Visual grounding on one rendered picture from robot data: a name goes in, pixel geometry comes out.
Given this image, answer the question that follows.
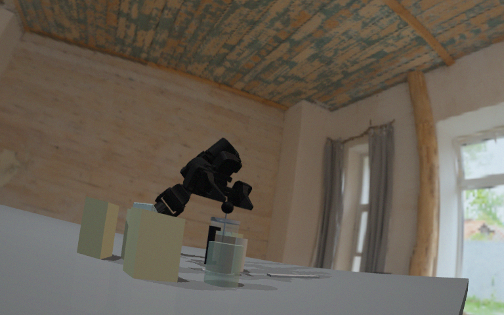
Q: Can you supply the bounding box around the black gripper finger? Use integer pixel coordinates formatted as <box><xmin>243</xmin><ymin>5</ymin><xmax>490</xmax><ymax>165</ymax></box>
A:
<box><xmin>232</xmin><ymin>184</ymin><xmax>253</xmax><ymax>210</ymax></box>
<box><xmin>192</xmin><ymin>171</ymin><xmax>226</xmax><ymax>203</ymax></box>

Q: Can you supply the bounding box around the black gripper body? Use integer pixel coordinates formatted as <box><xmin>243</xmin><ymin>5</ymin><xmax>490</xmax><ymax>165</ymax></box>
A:
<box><xmin>183</xmin><ymin>163</ymin><xmax>252</xmax><ymax>203</ymax></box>

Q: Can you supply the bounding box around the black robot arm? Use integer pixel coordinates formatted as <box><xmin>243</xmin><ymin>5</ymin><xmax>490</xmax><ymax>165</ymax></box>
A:
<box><xmin>154</xmin><ymin>137</ymin><xmax>242</xmax><ymax>217</ymax></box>

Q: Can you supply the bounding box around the beige cylinder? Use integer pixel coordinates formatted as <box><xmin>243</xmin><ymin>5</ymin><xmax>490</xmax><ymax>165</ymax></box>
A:
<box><xmin>236</xmin><ymin>238</ymin><xmax>247</xmax><ymax>272</ymax></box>

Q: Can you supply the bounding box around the glass french press with black knob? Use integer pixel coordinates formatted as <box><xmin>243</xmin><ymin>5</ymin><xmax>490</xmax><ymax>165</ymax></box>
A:
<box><xmin>204</xmin><ymin>201</ymin><xmax>241</xmax><ymax>266</ymax></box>

